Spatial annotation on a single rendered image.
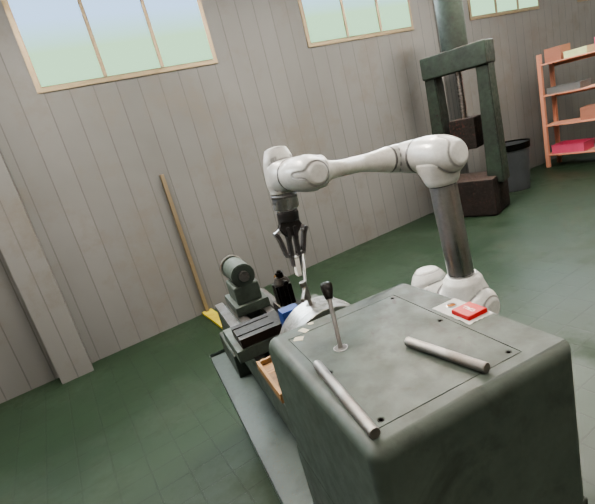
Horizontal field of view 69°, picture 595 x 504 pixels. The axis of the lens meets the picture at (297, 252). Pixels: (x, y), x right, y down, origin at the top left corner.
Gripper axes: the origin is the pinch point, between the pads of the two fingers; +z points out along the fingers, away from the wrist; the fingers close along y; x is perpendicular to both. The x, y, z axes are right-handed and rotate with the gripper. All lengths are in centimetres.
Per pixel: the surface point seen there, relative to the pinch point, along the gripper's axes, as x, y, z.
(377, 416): 77, 17, 9
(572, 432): 85, -23, 25
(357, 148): -399, -258, -18
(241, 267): -93, 0, 20
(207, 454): -111, 43, 137
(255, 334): -39, 12, 37
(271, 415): -41, 12, 80
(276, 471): -6, 22, 81
